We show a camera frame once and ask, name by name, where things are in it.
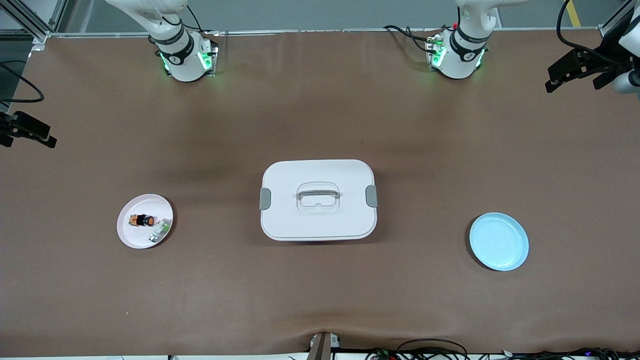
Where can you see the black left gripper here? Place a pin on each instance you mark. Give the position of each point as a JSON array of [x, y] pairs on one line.
[[596, 59]]

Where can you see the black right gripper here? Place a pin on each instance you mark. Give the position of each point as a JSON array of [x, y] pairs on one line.
[[15, 125]]

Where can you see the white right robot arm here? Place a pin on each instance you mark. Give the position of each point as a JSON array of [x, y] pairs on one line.
[[185, 65]]

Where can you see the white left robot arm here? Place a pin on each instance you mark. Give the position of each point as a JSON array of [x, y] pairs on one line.
[[457, 62]]

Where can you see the grey box latch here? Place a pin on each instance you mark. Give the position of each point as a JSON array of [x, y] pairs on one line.
[[265, 199], [371, 196]]

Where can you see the white lidded storage box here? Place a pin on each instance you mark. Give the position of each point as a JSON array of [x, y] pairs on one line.
[[320, 225]]

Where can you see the pink round plate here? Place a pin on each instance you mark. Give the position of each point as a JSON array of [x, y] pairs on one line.
[[135, 237]]

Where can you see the light blue round plate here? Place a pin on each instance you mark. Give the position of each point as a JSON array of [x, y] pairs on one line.
[[499, 242]]

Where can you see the aluminium frame profile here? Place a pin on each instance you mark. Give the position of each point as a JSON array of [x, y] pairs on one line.
[[37, 31], [607, 29]]

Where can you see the green white switch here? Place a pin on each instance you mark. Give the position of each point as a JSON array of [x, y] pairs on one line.
[[161, 230]]

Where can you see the silver table edge rail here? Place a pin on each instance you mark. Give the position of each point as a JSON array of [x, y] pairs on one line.
[[280, 32]]

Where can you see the brown camera mount post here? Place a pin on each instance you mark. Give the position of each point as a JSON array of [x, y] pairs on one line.
[[320, 350]]

